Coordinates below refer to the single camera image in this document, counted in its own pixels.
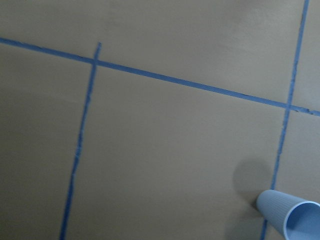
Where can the blue plastic cup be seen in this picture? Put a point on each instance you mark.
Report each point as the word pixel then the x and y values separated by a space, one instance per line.
pixel 293 217

